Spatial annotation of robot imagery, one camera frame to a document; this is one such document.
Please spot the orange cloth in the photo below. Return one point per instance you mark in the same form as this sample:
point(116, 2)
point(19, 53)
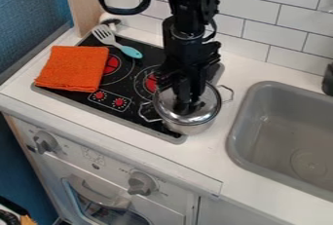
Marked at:
point(73, 68)

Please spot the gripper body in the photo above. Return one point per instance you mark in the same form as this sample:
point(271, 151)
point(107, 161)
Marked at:
point(187, 55)

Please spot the toy stove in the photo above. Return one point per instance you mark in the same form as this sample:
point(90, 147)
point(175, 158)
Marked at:
point(125, 87)

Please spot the silver pot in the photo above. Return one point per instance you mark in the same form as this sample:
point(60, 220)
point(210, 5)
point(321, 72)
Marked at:
point(186, 127)

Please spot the toy sink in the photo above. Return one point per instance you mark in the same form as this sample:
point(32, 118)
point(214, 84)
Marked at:
point(282, 144)

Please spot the silver pot lid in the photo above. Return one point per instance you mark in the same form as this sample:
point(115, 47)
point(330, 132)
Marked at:
point(173, 113)

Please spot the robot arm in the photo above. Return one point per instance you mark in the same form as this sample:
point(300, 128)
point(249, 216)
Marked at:
point(187, 5)

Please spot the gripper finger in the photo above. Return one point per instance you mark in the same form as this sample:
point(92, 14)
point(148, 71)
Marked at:
point(182, 94)
point(198, 87)

